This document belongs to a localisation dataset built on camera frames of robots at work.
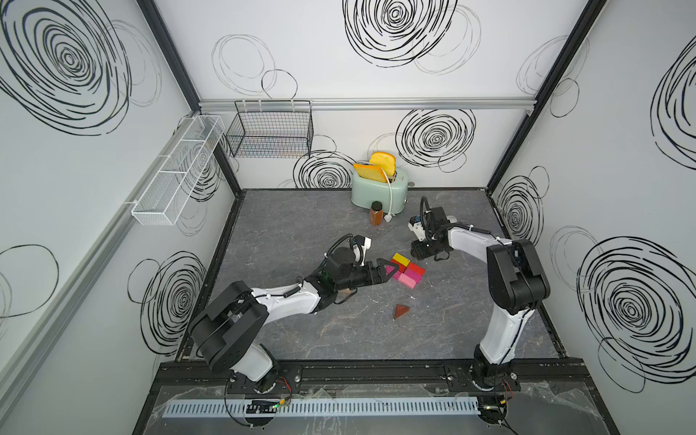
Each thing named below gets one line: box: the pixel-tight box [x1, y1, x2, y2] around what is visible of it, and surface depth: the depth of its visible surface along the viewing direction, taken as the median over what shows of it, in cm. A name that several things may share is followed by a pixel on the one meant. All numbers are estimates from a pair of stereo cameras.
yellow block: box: [392, 251, 411, 268], surface depth 99 cm
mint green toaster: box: [350, 167, 408, 215], surface depth 105 cm
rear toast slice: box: [369, 151, 397, 177], surface depth 104 cm
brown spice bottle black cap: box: [369, 200, 384, 227], surface depth 104 cm
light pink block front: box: [397, 272, 416, 290], surface depth 95 cm
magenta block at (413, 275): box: [404, 267, 424, 284], surface depth 96 cm
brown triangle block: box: [394, 303, 410, 320], surface depth 87 cm
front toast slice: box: [353, 163, 388, 184], surface depth 104 cm
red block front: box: [406, 261, 426, 276], surface depth 97 cm
